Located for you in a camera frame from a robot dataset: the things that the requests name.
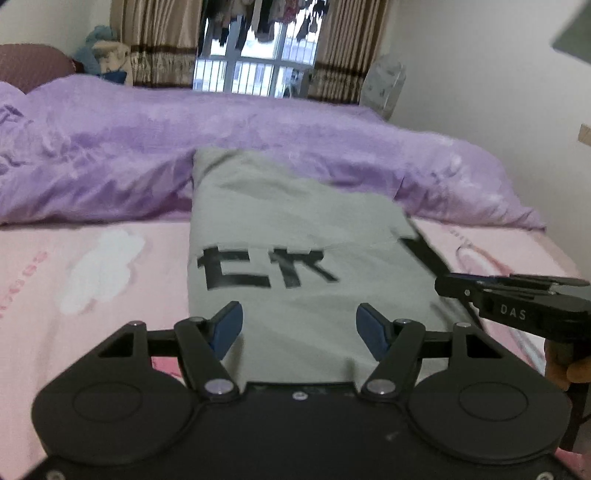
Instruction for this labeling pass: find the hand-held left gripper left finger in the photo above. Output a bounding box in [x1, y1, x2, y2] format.
[97, 301, 245, 400]

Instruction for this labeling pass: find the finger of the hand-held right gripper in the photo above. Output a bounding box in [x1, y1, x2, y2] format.
[434, 271, 491, 309]

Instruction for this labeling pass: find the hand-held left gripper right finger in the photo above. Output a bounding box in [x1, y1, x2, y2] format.
[355, 302, 505, 400]

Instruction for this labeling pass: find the grey and black shirt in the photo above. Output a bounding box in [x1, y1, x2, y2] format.
[186, 147, 486, 385]

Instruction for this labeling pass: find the person's right hand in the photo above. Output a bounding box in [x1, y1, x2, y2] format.
[544, 339, 591, 394]

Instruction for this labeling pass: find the pink bed sheet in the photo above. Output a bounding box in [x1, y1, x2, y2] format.
[0, 217, 591, 467]

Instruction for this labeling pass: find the purple duvet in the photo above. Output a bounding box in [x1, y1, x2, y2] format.
[0, 75, 549, 230]

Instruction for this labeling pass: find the fan with white cover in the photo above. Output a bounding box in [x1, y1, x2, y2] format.
[359, 54, 408, 121]

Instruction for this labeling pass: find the barred window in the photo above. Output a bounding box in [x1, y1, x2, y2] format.
[193, 0, 320, 100]

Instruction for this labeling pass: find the brown striped curtain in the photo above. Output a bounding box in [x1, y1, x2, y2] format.
[110, 0, 205, 89]
[307, 0, 392, 105]

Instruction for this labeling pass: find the blue plush toy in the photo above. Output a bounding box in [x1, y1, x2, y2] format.
[73, 25, 134, 86]

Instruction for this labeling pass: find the hanging laundry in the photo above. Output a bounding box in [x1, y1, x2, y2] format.
[202, 0, 329, 48]

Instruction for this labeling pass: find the brown padded headboard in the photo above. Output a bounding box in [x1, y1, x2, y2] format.
[0, 43, 77, 93]

